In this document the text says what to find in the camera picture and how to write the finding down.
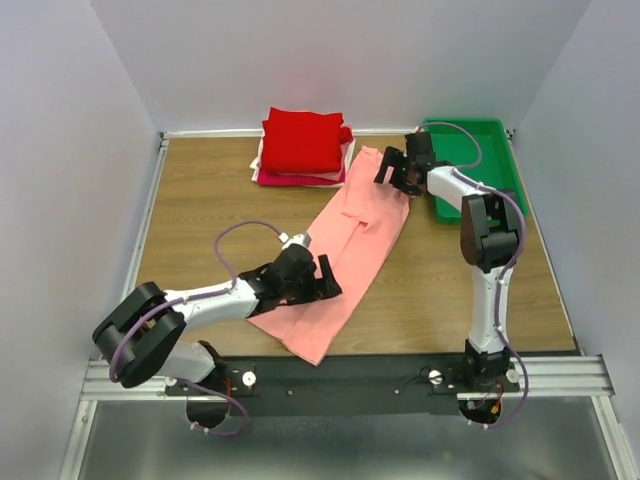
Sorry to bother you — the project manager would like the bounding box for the pink polo shirt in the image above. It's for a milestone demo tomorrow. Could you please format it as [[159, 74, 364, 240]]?
[[250, 146, 409, 366]]

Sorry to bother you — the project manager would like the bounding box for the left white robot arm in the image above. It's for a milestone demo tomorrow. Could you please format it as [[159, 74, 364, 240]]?
[[92, 244, 342, 395]]

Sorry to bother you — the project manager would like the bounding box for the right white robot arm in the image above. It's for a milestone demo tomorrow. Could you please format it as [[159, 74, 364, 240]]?
[[374, 130, 526, 392]]

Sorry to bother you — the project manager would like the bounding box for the green plastic tray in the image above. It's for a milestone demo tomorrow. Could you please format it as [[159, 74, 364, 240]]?
[[422, 117, 530, 226]]

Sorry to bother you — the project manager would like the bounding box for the red folded shirt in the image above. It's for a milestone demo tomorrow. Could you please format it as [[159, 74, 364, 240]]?
[[261, 107, 353, 175]]

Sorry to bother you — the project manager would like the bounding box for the magenta folded shirt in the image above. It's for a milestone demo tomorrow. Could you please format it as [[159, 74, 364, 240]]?
[[255, 167, 346, 187]]

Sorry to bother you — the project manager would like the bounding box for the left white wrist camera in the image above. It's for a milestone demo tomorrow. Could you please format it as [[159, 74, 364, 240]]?
[[278, 232, 311, 250]]

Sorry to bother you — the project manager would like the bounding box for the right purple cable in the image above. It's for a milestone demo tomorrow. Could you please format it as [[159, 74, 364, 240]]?
[[414, 122, 531, 431]]

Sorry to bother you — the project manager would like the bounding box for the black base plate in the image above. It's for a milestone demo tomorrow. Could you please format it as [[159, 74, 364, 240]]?
[[165, 354, 521, 425]]

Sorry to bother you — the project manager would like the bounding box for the aluminium frame rail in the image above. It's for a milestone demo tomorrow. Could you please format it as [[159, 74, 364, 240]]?
[[57, 130, 171, 480]]

